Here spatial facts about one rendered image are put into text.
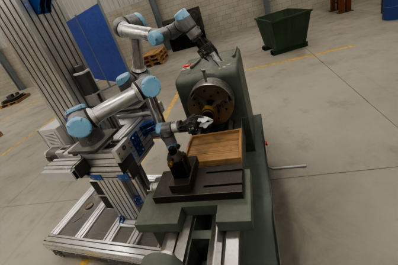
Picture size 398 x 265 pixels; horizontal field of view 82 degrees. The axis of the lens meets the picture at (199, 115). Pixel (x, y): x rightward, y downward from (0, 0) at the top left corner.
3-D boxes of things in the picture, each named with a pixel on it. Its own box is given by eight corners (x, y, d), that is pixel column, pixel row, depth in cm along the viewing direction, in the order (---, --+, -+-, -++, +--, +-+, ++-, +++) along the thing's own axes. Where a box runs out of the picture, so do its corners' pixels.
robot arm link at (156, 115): (130, 74, 142) (156, 139, 163) (133, 77, 133) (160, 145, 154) (147, 68, 146) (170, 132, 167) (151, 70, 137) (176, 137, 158)
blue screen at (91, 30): (82, 87, 906) (48, 27, 803) (100, 79, 947) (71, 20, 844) (125, 99, 602) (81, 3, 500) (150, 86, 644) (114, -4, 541)
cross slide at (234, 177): (166, 177, 126) (163, 171, 124) (244, 170, 114) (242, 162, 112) (155, 204, 111) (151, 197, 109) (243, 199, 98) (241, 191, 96)
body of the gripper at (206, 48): (202, 60, 126) (189, 42, 122) (205, 56, 133) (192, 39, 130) (214, 52, 123) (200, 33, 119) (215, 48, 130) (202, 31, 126)
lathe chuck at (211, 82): (195, 121, 173) (185, 83, 159) (237, 116, 165) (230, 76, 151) (193, 127, 165) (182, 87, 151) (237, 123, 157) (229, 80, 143)
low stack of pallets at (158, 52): (151, 60, 1003) (147, 51, 984) (169, 55, 985) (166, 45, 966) (142, 68, 893) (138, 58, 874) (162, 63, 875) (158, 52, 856)
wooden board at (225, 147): (192, 139, 164) (191, 135, 162) (243, 132, 154) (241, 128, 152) (183, 168, 138) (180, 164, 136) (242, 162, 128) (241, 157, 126)
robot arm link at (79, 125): (76, 134, 129) (159, 86, 142) (75, 145, 116) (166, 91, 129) (61, 117, 123) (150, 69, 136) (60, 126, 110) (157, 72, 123)
